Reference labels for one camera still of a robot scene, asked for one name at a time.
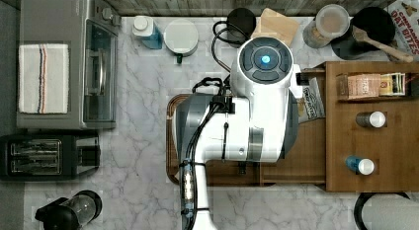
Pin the wooden drawer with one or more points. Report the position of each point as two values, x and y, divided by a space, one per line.
304 163

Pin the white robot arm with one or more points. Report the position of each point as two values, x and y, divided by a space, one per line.
252 118

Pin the paper packet in drawer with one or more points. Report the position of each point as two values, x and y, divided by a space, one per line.
310 105

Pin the wooden cutting board tray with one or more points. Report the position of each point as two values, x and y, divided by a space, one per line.
219 174

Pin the white lidded pot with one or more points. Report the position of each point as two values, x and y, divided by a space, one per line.
181 37

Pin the dark grey cup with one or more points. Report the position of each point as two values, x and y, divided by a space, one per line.
242 23

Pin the teal box wooden lid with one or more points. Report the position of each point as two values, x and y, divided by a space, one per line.
275 25

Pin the blue soap bottle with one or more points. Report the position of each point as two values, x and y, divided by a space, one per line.
145 29

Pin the pink tea box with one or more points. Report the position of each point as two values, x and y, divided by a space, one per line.
353 87

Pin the glass jar with lid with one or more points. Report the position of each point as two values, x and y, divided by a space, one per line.
331 22

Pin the silver toaster oven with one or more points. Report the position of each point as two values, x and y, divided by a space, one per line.
90 29

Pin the blue spice bottle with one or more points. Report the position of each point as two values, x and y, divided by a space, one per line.
360 165

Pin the wooden cabinet organizer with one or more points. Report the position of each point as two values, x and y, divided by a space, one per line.
393 148

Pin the silver spice bottle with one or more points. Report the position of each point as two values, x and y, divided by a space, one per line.
371 119

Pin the wooden spoon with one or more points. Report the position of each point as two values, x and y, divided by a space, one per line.
362 36

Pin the white striped towel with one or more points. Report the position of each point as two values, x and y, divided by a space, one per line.
43 78

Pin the yellow tea packets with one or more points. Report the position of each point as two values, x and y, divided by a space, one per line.
392 84

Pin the black rimmed plate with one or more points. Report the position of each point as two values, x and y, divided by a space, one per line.
386 211

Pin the black toaster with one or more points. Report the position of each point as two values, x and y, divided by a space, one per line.
49 157

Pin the oat bites cereal box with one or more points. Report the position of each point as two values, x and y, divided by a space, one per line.
405 16

